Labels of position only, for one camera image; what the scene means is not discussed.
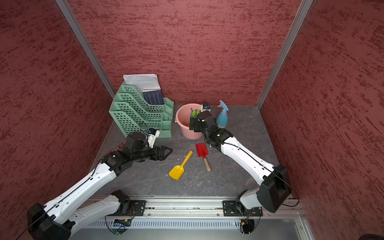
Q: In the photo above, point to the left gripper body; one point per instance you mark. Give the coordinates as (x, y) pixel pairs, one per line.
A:
(152, 154)

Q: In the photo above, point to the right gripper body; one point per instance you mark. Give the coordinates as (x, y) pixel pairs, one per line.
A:
(198, 126)

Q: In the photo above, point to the green toy trowel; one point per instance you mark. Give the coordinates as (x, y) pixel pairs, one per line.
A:
(195, 113)

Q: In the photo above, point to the teal pink spray bottle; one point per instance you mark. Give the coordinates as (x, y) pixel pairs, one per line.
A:
(222, 119)

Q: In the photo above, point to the yellow toy scoop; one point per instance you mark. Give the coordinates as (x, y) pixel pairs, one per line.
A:
(179, 170)

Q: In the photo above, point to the red toy spade wooden handle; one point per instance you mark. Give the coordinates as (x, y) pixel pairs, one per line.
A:
(203, 153)

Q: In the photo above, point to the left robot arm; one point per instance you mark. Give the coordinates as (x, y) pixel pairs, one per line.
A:
(61, 217)

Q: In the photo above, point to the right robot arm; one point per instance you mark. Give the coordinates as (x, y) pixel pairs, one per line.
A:
(274, 183)

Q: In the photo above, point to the pink plastic bucket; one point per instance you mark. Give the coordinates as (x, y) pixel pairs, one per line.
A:
(182, 118)

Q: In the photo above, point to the red flat package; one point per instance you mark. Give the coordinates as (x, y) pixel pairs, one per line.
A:
(119, 147)

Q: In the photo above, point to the green plastic file organizer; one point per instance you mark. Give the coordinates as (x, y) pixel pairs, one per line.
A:
(132, 113)

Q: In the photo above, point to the dark blue booklet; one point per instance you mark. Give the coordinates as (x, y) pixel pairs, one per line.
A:
(154, 97)

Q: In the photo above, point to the white paper sheets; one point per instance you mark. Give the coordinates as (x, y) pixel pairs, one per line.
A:
(143, 82)

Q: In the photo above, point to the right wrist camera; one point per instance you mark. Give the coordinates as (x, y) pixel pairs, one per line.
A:
(206, 107)

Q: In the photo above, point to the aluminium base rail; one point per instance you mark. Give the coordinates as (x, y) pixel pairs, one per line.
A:
(205, 207)

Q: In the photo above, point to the right aluminium corner post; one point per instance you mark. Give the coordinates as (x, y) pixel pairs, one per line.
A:
(289, 40)

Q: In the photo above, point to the aluminium corner post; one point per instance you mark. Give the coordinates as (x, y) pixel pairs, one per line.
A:
(80, 35)
(289, 40)

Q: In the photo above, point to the left aluminium corner post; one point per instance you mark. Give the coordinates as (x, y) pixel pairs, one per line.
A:
(80, 35)

